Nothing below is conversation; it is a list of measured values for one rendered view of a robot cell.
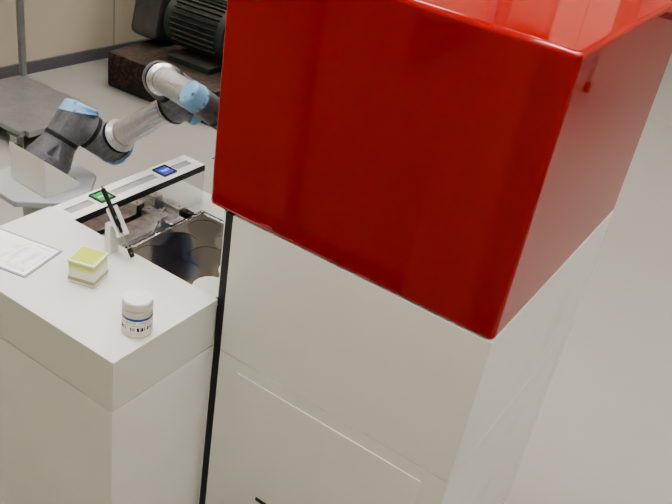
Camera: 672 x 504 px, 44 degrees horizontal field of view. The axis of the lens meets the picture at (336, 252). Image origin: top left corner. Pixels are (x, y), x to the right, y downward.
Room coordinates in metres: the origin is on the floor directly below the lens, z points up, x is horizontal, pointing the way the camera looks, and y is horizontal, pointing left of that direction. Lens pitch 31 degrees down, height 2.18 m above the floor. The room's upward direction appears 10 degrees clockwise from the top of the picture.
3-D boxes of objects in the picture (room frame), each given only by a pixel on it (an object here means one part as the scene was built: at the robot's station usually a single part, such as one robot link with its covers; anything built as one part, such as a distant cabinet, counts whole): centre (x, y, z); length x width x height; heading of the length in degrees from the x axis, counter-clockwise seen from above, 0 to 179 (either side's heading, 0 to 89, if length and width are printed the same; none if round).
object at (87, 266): (1.68, 0.60, 1.00); 0.07 x 0.07 x 0.07; 79
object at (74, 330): (1.69, 0.63, 0.89); 0.62 x 0.35 x 0.14; 61
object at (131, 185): (2.21, 0.65, 0.89); 0.55 x 0.09 x 0.14; 151
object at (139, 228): (2.09, 0.60, 0.87); 0.36 x 0.08 x 0.03; 151
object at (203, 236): (1.98, 0.36, 0.90); 0.34 x 0.34 x 0.01; 61
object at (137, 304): (1.51, 0.43, 1.01); 0.07 x 0.07 x 0.10
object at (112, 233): (1.82, 0.57, 1.03); 0.06 x 0.04 x 0.13; 61
